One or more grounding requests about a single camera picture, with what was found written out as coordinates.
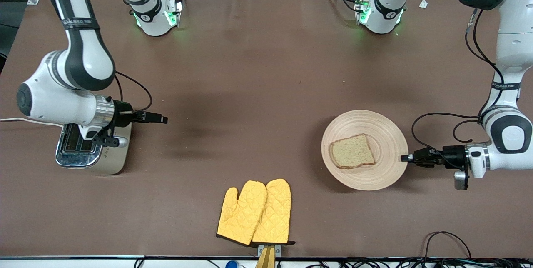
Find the round wooden plate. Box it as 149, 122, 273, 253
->
321, 110, 409, 191

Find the brown bread slice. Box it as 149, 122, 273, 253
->
329, 133, 376, 170

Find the cream and chrome toaster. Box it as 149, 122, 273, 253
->
55, 122, 133, 176

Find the brown table cover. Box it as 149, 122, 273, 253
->
0, 0, 533, 258

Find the yellow oven mitt with thumb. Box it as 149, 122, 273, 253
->
216, 181, 268, 247

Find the yellow oven mitt with loop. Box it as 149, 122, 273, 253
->
251, 178, 296, 246

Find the yellow wooden stick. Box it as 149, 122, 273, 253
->
255, 246, 276, 268

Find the black right arm gripper cable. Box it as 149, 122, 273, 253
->
115, 71, 153, 113

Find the black looped floor cable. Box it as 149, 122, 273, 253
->
423, 231, 472, 260

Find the black cable bundle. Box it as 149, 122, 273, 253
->
306, 258, 533, 268

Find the white toaster power cord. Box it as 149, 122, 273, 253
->
0, 117, 63, 127

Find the grey metal table bracket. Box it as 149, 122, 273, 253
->
258, 245, 282, 258

